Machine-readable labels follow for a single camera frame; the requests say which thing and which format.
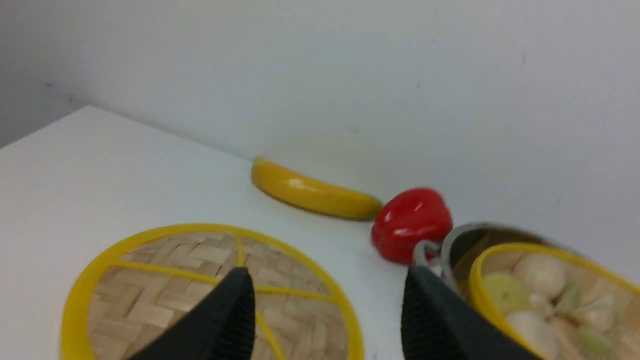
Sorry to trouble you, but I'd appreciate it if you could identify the yellow woven steamer lid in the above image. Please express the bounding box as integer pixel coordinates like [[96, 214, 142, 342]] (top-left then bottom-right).
[[59, 223, 365, 360]]

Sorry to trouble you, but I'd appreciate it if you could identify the yellow bamboo steamer basket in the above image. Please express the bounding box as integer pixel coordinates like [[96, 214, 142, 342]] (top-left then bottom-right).
[[468, 243, 640, 360]]

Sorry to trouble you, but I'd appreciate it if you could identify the red toy bell pepper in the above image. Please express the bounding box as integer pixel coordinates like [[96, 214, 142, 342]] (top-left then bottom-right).
[[371, 187, 453, 265]]

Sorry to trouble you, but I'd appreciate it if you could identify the yellow-green round bun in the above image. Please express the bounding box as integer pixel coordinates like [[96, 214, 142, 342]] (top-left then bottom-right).
[[482, 272, 531, 315]]

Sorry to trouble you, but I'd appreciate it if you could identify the yellow toy banana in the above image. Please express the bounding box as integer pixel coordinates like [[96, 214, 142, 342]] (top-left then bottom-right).
[[250, 156, 383, 221]]

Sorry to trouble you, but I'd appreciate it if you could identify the white bun at front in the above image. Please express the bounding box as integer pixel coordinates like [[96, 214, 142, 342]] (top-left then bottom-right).
[[506, 310, 560, 360]]

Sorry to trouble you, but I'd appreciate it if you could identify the white bun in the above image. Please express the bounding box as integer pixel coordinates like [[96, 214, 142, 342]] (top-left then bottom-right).
[[512, 253, 568, 299], [506, 310, 560, 360]]

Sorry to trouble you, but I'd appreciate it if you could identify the stainless steel pot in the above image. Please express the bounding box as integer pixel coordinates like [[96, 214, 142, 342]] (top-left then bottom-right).
[[413, 222, 568, 299]]

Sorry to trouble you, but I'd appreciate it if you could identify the green dumpling in middle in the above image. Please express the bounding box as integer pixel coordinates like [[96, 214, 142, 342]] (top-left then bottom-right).
[[573, 326, 618, 360]]

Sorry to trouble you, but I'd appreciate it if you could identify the white crescent dumpling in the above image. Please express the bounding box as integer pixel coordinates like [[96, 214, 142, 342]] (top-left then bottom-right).
[[569, 294, 617, 333]]

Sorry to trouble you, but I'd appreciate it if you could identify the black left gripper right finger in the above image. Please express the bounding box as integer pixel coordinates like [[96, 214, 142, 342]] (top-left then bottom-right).
[[400, 265, 538, 360]]

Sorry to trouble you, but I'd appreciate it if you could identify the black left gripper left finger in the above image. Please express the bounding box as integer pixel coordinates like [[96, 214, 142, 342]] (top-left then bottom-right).
[[131, 268, 256, 360]]

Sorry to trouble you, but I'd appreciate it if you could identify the white bun at back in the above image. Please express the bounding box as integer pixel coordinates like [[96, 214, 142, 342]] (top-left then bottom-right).
[[512, 253, 568, 299]]

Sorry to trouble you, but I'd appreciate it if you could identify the green dumpling beside back bun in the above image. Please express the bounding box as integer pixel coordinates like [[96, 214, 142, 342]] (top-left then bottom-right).
[[554, 279, 582, 315]]

